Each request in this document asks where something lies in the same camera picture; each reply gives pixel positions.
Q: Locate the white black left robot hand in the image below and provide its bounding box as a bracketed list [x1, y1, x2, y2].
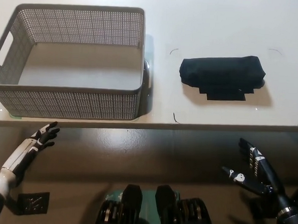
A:
[0, 118, 61, 188]

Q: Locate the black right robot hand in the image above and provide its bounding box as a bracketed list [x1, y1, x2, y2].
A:
[219, 136, 298, 217]

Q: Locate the black fabric pencil case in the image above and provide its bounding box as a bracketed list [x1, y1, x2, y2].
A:
[178, 51, 268, 92]

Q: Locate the grey perforated plastic basket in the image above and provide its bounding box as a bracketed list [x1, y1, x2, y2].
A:
[0, 0, 148, 124]

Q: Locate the black tape patch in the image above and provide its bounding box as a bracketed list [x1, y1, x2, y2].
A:
[197, 85, 255, 103]

